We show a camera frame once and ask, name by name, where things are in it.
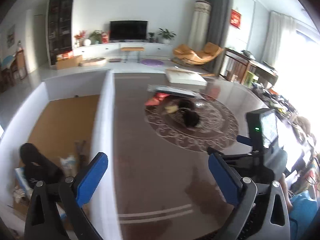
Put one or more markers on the red flower vase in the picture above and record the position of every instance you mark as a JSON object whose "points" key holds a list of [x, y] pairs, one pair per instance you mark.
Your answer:
{"points": [[79, 38]]}

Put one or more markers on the cardboard box on floor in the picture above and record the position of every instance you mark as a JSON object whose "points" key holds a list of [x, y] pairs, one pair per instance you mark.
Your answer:
{"points": [[69, 63]]}

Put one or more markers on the white standing air conditioner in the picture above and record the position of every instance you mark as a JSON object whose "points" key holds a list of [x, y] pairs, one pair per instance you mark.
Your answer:
{"points": [[199, 25]]}

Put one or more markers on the black flat television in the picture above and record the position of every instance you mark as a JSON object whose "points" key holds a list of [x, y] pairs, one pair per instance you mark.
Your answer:
{"points": [[128, 30]]}

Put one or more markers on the black keyboard box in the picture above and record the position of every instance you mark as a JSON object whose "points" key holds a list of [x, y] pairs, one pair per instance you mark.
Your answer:
{"points": [[174, 91]]}

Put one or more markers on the brown wooden tool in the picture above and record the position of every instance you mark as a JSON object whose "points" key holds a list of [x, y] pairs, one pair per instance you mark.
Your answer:
{"points": [[81, 152]]}

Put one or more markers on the orange lounge chair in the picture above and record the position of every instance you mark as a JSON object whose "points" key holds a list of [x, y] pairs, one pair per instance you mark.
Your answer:
{"points": [[189, 56]]}

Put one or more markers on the white flat box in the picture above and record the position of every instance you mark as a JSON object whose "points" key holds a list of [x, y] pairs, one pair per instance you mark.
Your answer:
{"points": [[184, 77]]}

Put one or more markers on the small wooden bench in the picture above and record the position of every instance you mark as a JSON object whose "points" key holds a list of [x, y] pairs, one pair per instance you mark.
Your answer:
{"points": [[128, 50]]}

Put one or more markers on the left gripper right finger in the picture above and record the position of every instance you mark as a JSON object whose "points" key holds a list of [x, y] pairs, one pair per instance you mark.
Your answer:
{"points": [[259, 210]]}

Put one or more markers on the white blue nail cream box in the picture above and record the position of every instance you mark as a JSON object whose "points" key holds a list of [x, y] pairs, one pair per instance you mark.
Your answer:
{"points": [[23, 182]]}

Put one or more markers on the dark bookshelf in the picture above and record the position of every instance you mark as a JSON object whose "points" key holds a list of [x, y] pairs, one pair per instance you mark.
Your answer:
{"points": [[59, 28]]}

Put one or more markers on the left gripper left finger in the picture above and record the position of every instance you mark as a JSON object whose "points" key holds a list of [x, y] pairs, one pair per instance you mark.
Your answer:
{"points": [[43, 220]]}

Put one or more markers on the red cloth item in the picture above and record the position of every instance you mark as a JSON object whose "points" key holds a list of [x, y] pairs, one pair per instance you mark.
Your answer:
{"points": [[156, 99]]}

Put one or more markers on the red wall hanging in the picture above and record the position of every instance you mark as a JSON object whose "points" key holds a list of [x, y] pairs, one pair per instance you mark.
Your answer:
{"points": [[235, 19]]}

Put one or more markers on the green potted plant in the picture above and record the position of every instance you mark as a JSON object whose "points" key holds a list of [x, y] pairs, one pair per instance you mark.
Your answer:
{"points": [[166, 36]]}

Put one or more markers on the white cardboard storage box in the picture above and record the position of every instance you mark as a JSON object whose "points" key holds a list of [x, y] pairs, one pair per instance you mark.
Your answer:
{"points": [[60, 112]]}

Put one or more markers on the white tv cabinet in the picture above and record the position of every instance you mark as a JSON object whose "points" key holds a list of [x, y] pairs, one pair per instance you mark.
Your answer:
{"points": [[156, 51]]}

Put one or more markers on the wooden chair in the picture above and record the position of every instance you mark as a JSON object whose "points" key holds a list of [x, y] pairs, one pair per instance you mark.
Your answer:
{"points": [[234, 66]]}

